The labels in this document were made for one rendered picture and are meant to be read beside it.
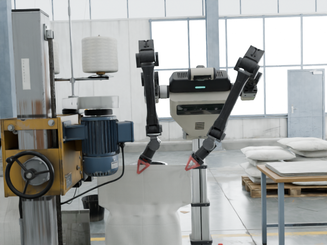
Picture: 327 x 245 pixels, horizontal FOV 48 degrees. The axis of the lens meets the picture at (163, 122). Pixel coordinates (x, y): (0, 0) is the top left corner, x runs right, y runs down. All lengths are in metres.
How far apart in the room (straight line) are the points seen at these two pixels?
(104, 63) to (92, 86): 8.43
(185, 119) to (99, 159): 0.92
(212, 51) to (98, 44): 8.01
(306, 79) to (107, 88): 5.34
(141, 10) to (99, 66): 8.58
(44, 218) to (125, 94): 8.50
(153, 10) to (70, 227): 8.33
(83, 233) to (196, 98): 1.07
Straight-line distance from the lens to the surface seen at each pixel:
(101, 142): 1.52
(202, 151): 1.88
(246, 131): 10.15
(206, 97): 2.24
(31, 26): 1.54
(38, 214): 1.58
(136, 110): 9.91
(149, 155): 1.89
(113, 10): 10.27
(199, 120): 2.32
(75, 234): 2.40
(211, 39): 9.62
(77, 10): 10.44
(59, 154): 1.50
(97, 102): 1.49
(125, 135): 1.57
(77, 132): 1.54
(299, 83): 10.45
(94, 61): 1.66
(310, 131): 10.59
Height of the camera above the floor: 1.39
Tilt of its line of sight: 4 degrees down
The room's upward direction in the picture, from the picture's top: 2 degrees counter-clockwise
